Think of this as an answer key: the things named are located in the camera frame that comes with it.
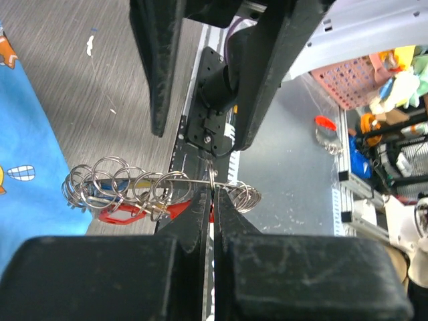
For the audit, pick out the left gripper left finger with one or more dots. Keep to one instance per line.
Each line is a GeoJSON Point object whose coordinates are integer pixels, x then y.
{"type": "Point", "coordinates": [131, 277]}

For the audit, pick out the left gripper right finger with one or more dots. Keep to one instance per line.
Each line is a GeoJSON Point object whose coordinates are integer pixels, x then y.
{"type": "Point", "coordinates": [300, 277]}

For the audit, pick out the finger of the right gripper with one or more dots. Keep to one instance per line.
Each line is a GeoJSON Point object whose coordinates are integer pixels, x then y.
{"type": "Point", "coordinates": [282, 31]}
{"type": "Point", "coordinates": [156, 27]}

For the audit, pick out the large metal keyring with rings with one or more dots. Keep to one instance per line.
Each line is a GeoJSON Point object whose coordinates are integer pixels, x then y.
{"type": "Point", "coordinates": [111, 179]}

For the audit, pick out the red key tag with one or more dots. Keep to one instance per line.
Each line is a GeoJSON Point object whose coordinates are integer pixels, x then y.
{"type": "Point", "coordinates": [123, 213]}

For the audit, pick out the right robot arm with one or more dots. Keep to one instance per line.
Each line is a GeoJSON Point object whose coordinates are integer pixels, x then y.
{"type": "Point", "coordinates": [349, 29]}

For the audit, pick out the red tag keys outside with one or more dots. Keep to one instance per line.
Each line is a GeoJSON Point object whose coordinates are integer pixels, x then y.
{"type": "Point", "coordinates": [327, 136]}

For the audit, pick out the pink laundry basket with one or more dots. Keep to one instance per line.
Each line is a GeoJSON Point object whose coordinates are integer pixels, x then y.
{"type": "Point", "coordinates": [349, 83]}

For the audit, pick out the yellow key tag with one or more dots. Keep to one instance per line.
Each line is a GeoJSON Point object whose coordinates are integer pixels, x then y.
{"type": "Point", "coordinates": [145, 184]}

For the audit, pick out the blue cartoon print cloth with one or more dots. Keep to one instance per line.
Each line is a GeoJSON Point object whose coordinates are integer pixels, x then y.
{"type": "Point", "coordinates": [33, 167]}

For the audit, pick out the white slotted cable duct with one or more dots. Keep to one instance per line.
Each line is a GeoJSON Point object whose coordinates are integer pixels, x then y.
{"type": "Point", "coordinates": [233, 168]}

